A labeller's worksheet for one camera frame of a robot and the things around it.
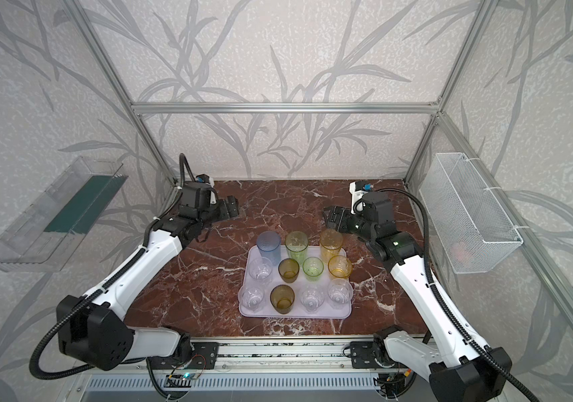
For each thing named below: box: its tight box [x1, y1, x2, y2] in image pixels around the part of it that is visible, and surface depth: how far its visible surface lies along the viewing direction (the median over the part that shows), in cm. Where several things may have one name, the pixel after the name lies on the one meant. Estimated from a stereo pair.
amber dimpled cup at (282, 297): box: [269, 283, 296, 315], surface depth 80 cm
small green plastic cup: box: [302, 256, 325, 283], surface depth 88 cm
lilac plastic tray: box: [238, 245, 352, 320], surface depth 85 cm
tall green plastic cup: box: [284, 230, 309, 265], surface depth 87 cm
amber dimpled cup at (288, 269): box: [278, 257, 300, 284], surface depth 89 cm
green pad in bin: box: [43, 175, 130, 235], surface depth 69 cm
